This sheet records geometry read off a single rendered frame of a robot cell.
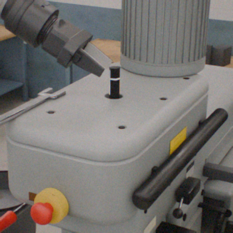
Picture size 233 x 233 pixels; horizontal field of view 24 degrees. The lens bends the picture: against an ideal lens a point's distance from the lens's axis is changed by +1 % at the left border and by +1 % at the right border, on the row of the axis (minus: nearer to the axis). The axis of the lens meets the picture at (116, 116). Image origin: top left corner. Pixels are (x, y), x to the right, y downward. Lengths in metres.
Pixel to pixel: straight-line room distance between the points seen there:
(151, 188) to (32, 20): 0.38
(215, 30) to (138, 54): 4.24
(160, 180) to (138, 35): 0.38
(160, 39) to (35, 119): 0.36
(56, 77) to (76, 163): 5.51
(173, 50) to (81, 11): 4.85
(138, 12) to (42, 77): 5.35
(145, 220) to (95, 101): 0.24
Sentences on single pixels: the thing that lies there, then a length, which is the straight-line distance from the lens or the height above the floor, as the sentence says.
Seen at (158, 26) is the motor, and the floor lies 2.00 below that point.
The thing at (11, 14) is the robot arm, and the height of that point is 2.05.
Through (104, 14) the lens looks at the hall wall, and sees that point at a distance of 5.88.
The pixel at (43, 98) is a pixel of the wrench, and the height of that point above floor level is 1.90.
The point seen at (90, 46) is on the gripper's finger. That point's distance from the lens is 1.09.
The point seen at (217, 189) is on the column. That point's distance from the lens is 1.52.
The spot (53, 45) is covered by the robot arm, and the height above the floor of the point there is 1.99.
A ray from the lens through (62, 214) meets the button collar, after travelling 0.93.
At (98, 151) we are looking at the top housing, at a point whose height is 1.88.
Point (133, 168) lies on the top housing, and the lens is 0.90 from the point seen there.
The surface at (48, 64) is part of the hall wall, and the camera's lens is 6.41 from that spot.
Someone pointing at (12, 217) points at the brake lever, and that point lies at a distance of 1.03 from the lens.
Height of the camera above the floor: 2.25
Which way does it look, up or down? 22 degrees down
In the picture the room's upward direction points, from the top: 1 degrees clockwise
